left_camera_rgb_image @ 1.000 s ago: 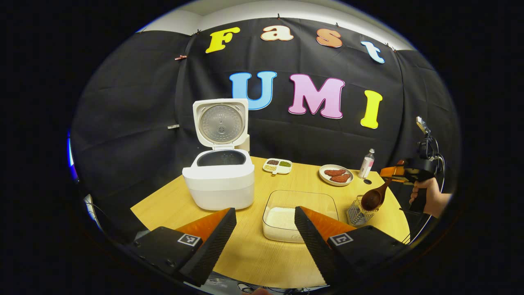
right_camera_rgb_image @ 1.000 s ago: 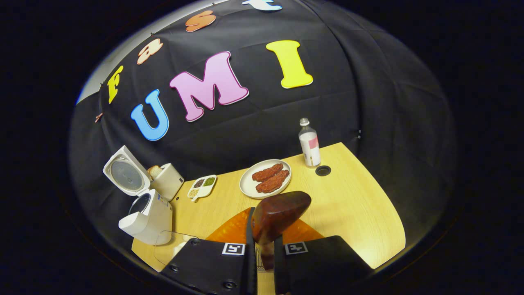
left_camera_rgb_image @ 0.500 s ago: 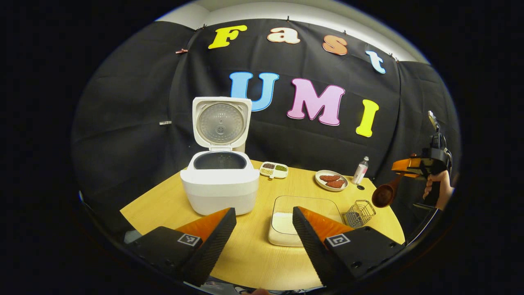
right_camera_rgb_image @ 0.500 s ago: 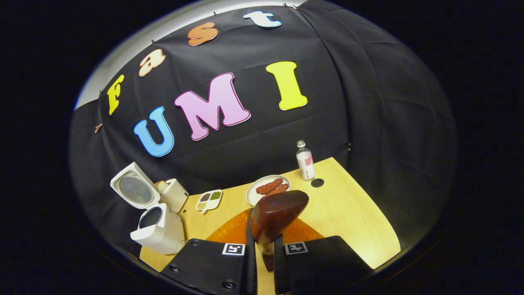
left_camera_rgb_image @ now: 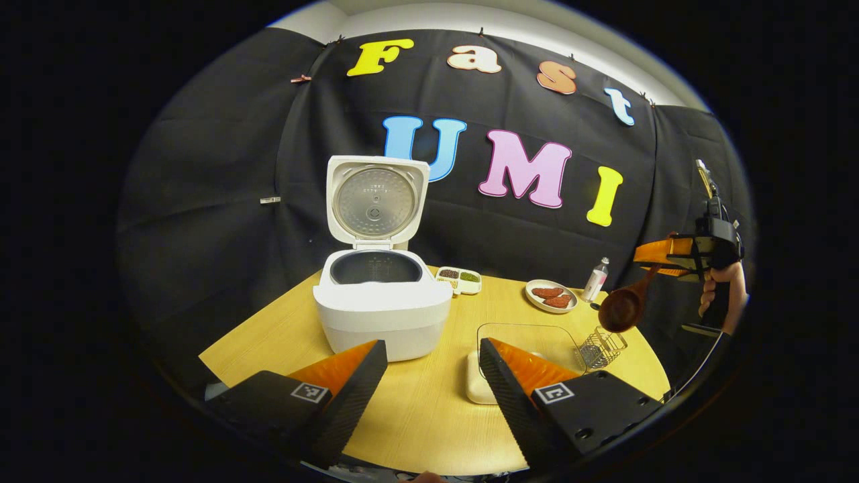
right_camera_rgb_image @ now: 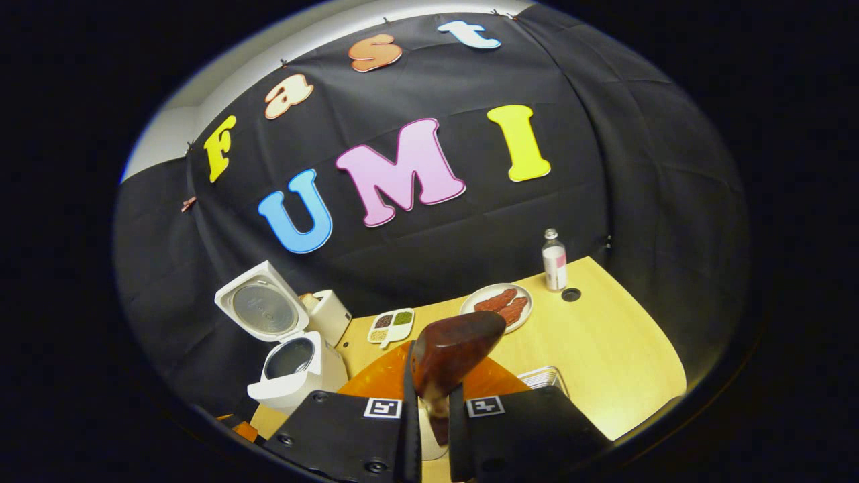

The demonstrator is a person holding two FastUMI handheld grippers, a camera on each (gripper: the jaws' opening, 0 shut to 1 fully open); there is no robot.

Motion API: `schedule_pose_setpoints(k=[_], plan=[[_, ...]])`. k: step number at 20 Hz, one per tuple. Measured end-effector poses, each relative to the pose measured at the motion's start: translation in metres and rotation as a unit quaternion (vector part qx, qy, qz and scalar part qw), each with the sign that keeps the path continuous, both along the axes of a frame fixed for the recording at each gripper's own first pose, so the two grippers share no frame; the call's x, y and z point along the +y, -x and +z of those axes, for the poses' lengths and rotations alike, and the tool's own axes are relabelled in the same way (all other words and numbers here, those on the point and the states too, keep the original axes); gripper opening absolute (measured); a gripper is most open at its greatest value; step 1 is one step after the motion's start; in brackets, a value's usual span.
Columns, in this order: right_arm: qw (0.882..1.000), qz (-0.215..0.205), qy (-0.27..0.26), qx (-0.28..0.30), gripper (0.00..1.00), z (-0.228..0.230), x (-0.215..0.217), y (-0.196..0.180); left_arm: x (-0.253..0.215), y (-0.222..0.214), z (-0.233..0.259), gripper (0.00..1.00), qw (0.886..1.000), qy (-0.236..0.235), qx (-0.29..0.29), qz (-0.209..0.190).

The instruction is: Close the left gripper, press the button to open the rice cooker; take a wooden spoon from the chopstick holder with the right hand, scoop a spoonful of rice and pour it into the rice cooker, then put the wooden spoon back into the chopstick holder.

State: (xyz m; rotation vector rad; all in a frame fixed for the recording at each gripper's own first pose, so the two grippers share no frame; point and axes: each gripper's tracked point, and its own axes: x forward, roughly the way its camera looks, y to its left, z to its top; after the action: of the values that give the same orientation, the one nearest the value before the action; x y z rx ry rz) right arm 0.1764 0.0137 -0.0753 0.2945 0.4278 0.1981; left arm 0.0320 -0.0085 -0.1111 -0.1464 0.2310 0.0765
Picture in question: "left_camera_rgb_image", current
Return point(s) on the white rice cooker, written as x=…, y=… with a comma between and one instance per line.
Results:
x=382, y=322

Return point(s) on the white round plate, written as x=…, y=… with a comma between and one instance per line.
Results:
x=533, y=302

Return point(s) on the pink backdrop clip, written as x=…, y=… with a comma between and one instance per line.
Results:
x=301, y=78

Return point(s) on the white divided grain dish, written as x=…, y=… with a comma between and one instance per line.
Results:
x=470, y=287

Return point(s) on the clear square rice container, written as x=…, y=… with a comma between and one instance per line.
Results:
x=537, y=335

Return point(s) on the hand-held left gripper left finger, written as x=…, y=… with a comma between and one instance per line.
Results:
x=352, y=409

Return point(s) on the brown wooden spoon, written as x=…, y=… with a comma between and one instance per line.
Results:
x=621, y=310

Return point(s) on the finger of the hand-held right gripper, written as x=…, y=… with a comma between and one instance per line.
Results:
x=681, y=271
x=661, y=250

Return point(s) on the small clear pink-label bottle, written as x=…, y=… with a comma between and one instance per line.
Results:
x=594, y=285

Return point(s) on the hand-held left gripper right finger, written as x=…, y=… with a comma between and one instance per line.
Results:
x=510, y=409

